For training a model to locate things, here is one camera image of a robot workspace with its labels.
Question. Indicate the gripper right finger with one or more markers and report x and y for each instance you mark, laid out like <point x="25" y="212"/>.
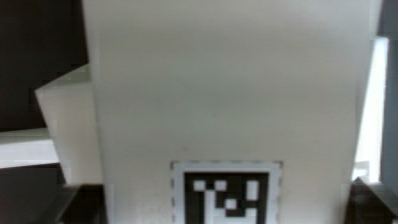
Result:
<point x="371" y="206"/>

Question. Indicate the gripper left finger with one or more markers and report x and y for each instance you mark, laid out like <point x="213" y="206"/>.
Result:
<point x="76" y="207"/>

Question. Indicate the white cabinet top box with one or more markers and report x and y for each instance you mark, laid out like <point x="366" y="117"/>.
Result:
<point x="229" y="79"/>

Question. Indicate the white cabinet body box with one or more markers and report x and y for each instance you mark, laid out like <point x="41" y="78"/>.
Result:
<point x="66" y="103"/>

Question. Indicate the white front fence bar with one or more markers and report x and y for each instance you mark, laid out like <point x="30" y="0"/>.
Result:
<point x="27" y="148"/>

